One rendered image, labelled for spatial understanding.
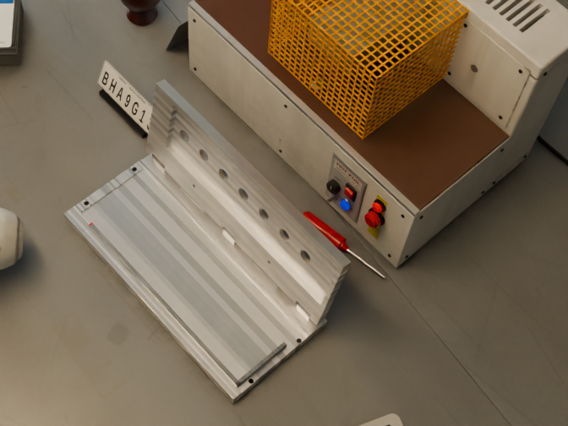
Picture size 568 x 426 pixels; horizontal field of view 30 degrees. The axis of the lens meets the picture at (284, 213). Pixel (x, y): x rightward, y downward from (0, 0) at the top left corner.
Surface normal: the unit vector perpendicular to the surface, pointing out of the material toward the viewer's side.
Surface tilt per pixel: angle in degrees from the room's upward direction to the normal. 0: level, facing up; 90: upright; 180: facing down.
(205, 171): 79
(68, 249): 0
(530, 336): 0
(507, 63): 90
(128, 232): 0
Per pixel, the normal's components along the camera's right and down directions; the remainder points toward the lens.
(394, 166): 0.07, -0.48
